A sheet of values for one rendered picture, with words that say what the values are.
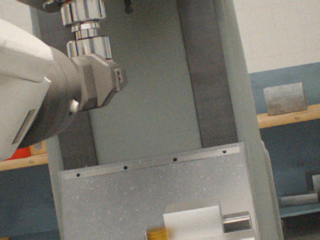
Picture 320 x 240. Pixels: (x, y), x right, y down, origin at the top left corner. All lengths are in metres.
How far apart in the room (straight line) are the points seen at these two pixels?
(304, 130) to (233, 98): 3.90
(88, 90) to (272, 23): 4.36
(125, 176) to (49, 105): 0.56
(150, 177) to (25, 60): 0.64
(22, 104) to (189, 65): 0.62
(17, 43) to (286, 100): 3.99
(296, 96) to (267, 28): 0.77
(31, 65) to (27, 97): 0.03
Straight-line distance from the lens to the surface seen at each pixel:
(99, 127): 1.06
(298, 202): 4.41
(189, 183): 1.02
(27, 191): 5.17
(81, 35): 0.67
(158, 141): 1.05
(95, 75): 0.62
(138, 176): 1.04
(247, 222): 0.71
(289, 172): 4.95
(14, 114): 0.44
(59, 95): 0.50
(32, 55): 0.42
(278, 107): 4.37
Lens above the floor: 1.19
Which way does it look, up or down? 3 degrees down
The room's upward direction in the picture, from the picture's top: 10 degrees counter-clockwise
